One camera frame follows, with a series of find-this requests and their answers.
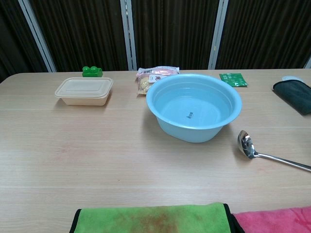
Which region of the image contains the beige lidded lunch box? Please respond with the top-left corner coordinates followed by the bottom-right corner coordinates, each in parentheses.
top-left (54, 77), bottom-right (114, 106)

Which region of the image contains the white round disc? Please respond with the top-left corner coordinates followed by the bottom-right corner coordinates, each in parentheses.
top-left (281, 75), bottom-right (304, 84)

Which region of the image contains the pink snack packet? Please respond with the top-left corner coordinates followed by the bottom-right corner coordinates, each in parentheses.
top-left (137, 66), bottom-right (180, 80)

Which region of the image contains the green sachet packet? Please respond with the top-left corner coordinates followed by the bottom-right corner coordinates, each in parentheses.
top-left (219, 73), bottom-right (249, 87)

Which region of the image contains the dark grey folded cloth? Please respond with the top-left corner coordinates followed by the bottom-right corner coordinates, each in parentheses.
top-left (272, 80), bottom-right (311, 116)

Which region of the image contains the clear cookie bag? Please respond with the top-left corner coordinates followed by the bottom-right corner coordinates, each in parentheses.
top-left (136, 74), bottom-right (158, 97)

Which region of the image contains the pink microfibre towel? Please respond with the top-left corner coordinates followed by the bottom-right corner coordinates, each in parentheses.
top-left (232, 205), bottom-right (311, 233)

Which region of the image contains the light blue bowl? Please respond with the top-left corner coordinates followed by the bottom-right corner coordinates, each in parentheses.
top-left (146, 73), bottom-right (243, 143)

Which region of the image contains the green microfibre towel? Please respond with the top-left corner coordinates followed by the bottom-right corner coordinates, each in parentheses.
top-left (69, 202), bottom-right (238, 233)

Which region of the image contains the metal ladle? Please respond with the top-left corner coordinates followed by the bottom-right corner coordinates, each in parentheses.
top-left (237, 130), bottom-right (311, 173)

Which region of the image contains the green toy building block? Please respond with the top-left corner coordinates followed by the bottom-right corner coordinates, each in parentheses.
top-left (82, 66), bottom-right (103, 78)

